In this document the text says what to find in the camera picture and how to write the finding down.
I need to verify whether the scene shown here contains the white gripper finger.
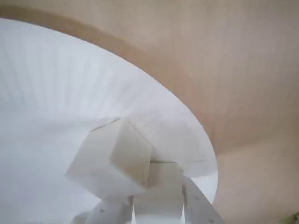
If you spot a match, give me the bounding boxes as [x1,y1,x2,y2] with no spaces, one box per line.
[181,175,225,224]
[73,193,135,224]

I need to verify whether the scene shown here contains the white cube block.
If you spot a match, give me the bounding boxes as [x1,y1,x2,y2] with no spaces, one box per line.
[64,118,154,196]
[132,160,186,212]

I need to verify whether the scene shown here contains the white paper plate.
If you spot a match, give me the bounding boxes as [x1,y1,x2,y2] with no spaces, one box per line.
[0,17,219,224]

